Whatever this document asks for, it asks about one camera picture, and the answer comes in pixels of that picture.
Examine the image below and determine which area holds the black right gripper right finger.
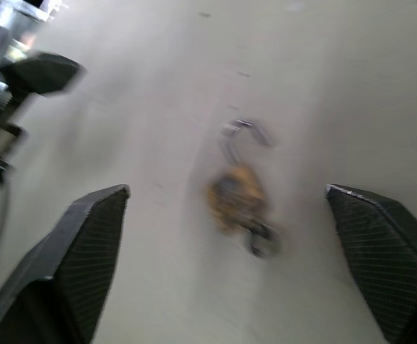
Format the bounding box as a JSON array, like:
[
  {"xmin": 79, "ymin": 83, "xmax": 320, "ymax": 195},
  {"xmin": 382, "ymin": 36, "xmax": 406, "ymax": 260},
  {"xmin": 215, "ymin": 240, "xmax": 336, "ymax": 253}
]
[{"xmin": 325, "ymin": 183, "xmax": 417, "ymax": 344}]

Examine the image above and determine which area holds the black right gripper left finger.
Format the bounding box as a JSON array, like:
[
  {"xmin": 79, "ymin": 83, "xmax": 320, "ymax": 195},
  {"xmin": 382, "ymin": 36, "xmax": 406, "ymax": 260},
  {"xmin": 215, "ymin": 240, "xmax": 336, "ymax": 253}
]
[{"xmin": 0, "ymin": 183, "xmax": 131, "ymax": 344}]

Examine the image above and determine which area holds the brass padlock with steel shackle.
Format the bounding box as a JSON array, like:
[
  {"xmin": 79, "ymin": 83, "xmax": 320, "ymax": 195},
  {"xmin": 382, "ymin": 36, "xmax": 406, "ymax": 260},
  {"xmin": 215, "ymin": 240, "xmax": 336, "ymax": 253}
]
[{"xmin": 203, "ymin": 119, "xmax": 278, "ymax": 237}]

